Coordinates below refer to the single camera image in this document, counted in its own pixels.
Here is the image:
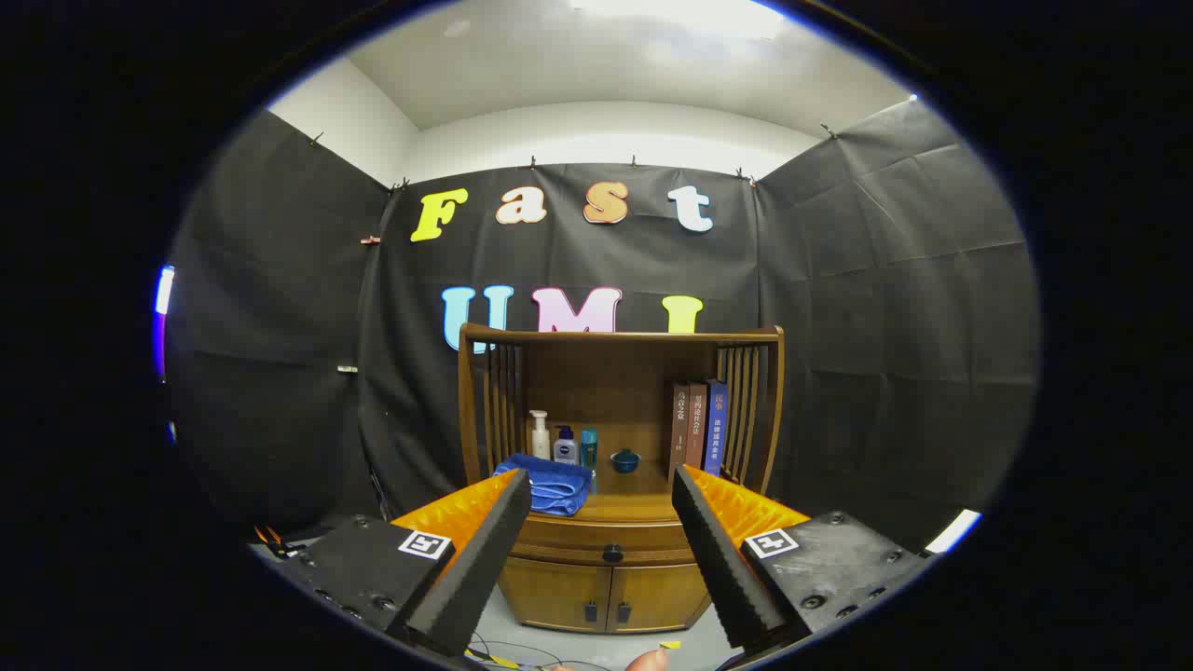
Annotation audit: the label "wooden cabinet door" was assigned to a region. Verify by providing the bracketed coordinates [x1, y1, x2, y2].
[499, 557, 613, 633]
[608, 562, 714, 633]

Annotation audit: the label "dark brown book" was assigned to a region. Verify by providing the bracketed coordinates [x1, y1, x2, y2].
[671, 382, 692, 481]

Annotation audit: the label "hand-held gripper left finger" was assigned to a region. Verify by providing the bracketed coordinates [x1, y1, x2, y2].
[280, 469, 533, 658]

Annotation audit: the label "wooden drawer with black knob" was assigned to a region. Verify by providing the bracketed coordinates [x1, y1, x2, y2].
[511, 517, 695, 567]

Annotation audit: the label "reddish brown book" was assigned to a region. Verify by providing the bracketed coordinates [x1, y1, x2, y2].
[688, 382, 709, 472]

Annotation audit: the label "blue folded towel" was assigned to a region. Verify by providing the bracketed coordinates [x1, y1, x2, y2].
[494, 454, 596, 516]

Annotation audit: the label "wooden countertop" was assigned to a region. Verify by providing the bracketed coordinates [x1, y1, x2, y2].
[494, 466, 747, 523]

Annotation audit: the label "floor cables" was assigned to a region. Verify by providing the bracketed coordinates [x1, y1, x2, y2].
[466, 634, 616, 671]

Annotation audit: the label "wooden cabinet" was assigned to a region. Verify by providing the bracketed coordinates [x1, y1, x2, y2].
[457, 323, 786, 635]

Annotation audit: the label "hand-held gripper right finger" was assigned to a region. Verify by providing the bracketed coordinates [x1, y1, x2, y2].
[671, 464, 938, 653]

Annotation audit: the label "blue book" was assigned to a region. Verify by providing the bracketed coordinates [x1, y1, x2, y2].
[706, 379, 729, 476]

